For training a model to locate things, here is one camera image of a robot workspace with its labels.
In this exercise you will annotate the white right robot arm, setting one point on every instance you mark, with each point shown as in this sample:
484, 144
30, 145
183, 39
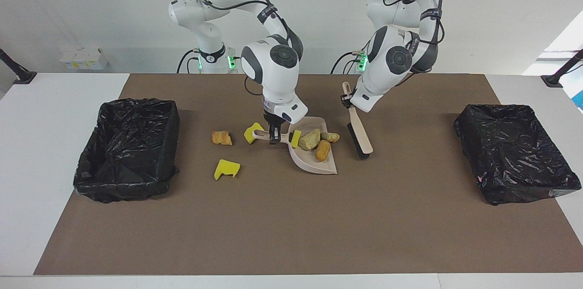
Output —
273, 65

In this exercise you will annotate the black bag lined bin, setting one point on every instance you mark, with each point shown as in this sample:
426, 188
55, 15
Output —
127, 152

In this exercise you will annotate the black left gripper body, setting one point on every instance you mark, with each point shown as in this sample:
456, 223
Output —
353, 101

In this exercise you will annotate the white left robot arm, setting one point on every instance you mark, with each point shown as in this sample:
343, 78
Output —
387, 74

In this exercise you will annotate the orange striped sponge piece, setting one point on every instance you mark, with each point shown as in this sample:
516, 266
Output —
222, 138

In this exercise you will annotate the blue sheet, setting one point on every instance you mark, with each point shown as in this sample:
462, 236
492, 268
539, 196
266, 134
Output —
579, 100

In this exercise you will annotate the small olive bread piece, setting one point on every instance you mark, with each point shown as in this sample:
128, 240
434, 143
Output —
331, 136

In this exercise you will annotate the brown potato shaped foam lump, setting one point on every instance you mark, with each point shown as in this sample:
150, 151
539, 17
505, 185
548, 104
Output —
322, 151

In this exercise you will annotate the white cardboard box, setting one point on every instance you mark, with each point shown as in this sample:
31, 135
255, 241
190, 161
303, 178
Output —
84, 59

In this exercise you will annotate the yellow sponge piece dark dot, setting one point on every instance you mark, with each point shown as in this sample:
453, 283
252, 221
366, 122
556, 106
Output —
253, 133

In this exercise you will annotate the black bag bin pink mark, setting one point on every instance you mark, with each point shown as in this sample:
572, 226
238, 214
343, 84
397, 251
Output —
514, 152

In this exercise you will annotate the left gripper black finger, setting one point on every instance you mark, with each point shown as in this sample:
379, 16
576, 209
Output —
345, 101

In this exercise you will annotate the yellow wedge sponge piece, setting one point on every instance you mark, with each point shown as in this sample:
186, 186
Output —
296, 139

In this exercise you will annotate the beige hand brush black bristles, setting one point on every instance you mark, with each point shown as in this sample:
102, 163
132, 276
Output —
362, 136

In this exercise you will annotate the beige plastic dustpan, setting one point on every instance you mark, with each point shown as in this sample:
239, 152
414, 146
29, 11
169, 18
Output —
309, 163

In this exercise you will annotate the yellow notched sponge piece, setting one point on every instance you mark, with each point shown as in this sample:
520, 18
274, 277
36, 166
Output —
226, 168

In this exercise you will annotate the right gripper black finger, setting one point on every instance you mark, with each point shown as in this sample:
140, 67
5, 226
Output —
274, 135

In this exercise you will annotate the pale cream foam lump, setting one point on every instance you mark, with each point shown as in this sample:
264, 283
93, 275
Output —
309, 139

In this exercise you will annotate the brown table mat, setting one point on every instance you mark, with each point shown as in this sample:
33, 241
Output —
291, 225

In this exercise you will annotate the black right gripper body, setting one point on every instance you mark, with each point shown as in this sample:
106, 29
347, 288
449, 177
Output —
273, 120

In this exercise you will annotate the black camera stand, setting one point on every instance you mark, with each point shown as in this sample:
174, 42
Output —
16, 70
560, 72

